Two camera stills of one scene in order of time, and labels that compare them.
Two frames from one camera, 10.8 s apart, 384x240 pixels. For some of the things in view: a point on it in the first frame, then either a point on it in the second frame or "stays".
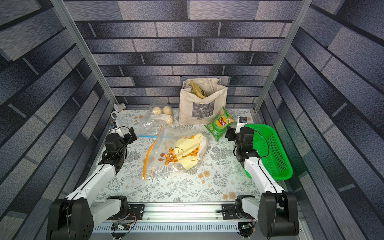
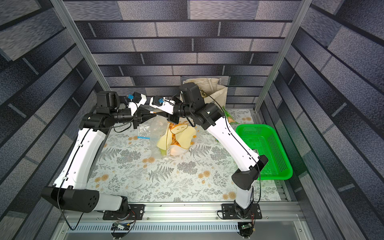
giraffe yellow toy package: [189, 150] to [176, 138]
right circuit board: [245, 228] stays
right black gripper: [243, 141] to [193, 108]
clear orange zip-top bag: [175, 152] to [168, 139]
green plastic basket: [268, 147] stays
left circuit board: [119, 226] stays
